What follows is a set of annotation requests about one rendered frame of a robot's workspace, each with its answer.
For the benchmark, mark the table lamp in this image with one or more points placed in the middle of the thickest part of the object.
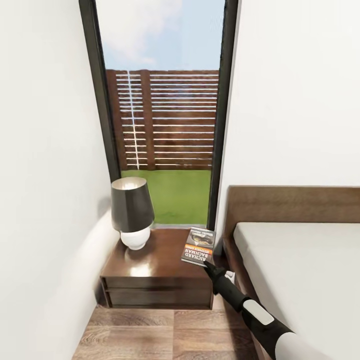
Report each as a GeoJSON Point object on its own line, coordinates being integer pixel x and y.
{"type": "Point", "coordinates": [132, 211]}

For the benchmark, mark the hardback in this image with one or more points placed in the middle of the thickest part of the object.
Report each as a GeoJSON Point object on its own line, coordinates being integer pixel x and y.
{"type": "Point", "coordinates": [199, 247]}

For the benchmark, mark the fixed window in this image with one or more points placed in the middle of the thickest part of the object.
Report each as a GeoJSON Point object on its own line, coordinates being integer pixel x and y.
{"type": "Point", "coordinates": [161, 73]}

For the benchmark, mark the nightstand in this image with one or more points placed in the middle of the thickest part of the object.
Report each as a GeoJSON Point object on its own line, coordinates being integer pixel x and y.
{"type": "Point", "coordinates": [155, 277]}

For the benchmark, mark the bed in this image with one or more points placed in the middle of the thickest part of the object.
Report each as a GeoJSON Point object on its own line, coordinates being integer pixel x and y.
{"type": "Point", "coordinates": [296, 250]}

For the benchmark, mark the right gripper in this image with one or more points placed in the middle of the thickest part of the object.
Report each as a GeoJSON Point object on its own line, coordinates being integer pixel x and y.
{"type": "Point", "coordinates": [221, 284]}

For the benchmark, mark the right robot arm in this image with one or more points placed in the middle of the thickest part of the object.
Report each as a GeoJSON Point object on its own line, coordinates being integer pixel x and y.
{"type": "Point", "coordinates": [280, 342]}

